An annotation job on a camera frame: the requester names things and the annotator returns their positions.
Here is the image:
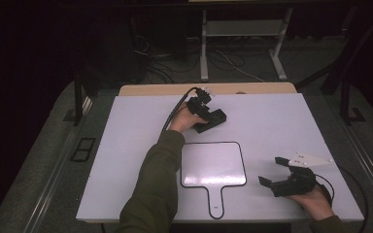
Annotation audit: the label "white metal stand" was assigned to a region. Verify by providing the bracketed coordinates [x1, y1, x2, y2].
[199, 7, 294, 83]

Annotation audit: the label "person's right hand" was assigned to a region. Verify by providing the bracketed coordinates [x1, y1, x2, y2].
[286, 184, 335, 221]

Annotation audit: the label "beige wooden table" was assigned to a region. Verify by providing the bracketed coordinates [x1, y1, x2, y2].
[119, 82, 298, 97]

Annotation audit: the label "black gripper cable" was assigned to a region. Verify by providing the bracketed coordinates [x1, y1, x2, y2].
[314, 164, 370, 233]
[160, 85, 202, 133]

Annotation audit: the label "person's left hand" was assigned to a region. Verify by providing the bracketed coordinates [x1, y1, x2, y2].
[168, 102, 209, 135]

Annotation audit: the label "white handheld whiteboard with handle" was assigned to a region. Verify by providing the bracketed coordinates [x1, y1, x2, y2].
[178, 141, 249, 220]

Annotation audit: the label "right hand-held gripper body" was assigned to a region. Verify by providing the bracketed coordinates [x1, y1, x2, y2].
[271, 151, 334, 198]

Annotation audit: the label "black metal stand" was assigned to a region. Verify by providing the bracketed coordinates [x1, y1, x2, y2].
[293, 5, 373, 126]
[72, 71, 94, 127]

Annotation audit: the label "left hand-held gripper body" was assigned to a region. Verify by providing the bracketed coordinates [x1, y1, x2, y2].
[186, 85, 216, 123]

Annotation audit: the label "white floor cable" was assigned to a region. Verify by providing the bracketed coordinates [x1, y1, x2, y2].
[215, 49, 267, 83]

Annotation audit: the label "black floor cables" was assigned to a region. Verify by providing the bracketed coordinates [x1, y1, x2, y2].
[131, 32, 202, 85]

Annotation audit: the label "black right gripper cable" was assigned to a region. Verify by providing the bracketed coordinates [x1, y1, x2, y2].
[314, 164, 370, 233]

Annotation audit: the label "metal floor rail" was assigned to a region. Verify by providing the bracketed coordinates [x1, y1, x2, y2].
[335, 119, 373, 212]
[21, 96, 94, 233]

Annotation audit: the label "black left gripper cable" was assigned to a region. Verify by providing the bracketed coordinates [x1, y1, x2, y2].
[160, 85, 202, 133]

